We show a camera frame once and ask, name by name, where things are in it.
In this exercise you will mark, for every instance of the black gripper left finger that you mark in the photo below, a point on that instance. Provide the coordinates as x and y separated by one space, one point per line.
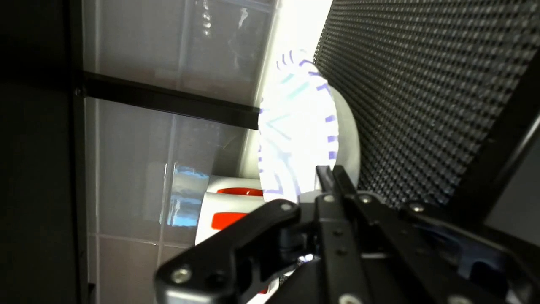
236 254

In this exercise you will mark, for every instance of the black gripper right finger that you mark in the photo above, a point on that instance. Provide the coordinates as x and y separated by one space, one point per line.
439 259

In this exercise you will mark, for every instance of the white patterned paper cup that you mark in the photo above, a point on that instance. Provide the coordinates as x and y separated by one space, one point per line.
297 124

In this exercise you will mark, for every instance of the white mug red green print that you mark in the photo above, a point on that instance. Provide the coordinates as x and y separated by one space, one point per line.
224 200

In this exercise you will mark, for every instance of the silver metal box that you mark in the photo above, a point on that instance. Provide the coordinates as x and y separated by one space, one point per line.
135 169

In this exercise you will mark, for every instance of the black silver Keurig coffee machine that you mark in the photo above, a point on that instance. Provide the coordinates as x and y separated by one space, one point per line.
427 85

